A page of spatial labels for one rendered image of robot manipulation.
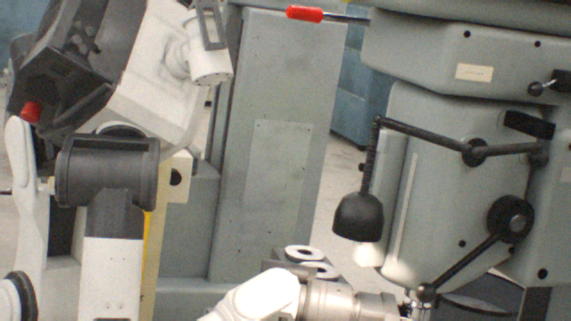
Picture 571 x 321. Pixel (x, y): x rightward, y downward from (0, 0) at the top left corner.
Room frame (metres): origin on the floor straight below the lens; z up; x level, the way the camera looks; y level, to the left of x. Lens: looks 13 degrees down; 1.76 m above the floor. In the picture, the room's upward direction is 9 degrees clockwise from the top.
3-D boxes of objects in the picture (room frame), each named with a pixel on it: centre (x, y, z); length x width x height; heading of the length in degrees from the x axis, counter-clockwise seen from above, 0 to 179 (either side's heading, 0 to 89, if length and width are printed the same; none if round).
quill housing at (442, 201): (1.25, -0.25, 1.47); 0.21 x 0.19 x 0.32; 25
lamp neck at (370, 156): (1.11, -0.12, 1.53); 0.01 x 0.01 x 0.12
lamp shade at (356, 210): (1.11, -0.12, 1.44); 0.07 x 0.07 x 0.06
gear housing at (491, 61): (1.26, -0.29, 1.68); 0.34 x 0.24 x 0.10; 115
